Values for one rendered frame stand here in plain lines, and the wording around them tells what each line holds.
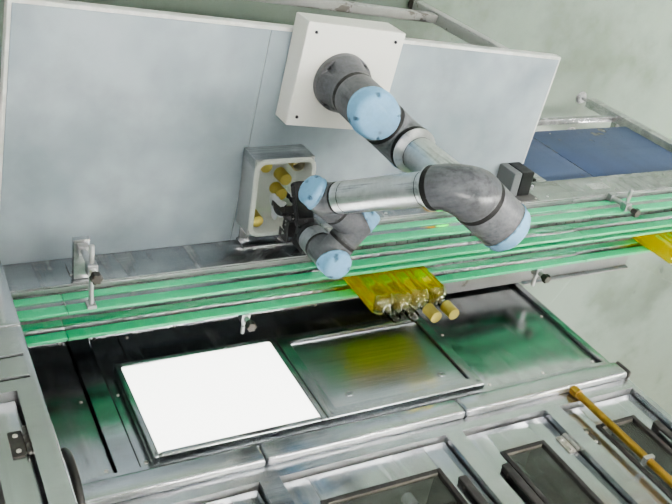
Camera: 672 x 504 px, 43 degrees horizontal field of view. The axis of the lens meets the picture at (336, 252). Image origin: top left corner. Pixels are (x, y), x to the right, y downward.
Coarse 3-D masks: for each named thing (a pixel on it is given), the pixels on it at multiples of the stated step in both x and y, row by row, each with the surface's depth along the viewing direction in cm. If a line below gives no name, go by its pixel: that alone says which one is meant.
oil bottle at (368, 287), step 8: (352, 280) 238; (360, 280) 234; (368, 280) 234; (376, 280) 235; (352, 288) 239; (360, 288) 235; (368, 288) 231; (376, 288) 231; (384, 288) 232; (360, 296) 235; (368, 296) 231; (376, 296) 228; (384, 296) 228; (392, 296) 229; (368, 304) 232; (376, 304) 228; (384, 304) 227; (392, 304) 229; (376, 312) 229
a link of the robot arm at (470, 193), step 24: (432, 168) 174; (456, 168) 171; (480, 168) 173; (312, 192) 193; (336, 192) 191; (360, 192) 186; (384, 192) 181; (408, 192) 177; (432, 192) 172; (456, 192) 170; (480, 192) 169; (336, 216) 198; (456, 216) 174; (480, 216) 171
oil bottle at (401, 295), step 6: (378, 276) 238; (384, 276) 238; (390, 276) 239; (384, 282) 235; (390, 282) 236; (396, 282) 236; (390, 288) 233; (396, 288) 233; (402, 288) 234; (396, 294) 231; (402, 294) 231; (408, 294) 232; (396, 300) 230; (402, 300) 230; (408, 300) 231; (396, 306) 231; (402, 312) 232
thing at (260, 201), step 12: (288, 168) 230; (312, 168) 225; (264, 180) 229; (276, 180) 231; (300, 180) 231; (252, 192) 221; (264, 192) 231; (252, 204) 222; (264, 204) 233; (288, 204) 236; (252, 216) 224; (264, 216) 235; (252, 228) 226; (264, 228) 230; (276, 228) 231
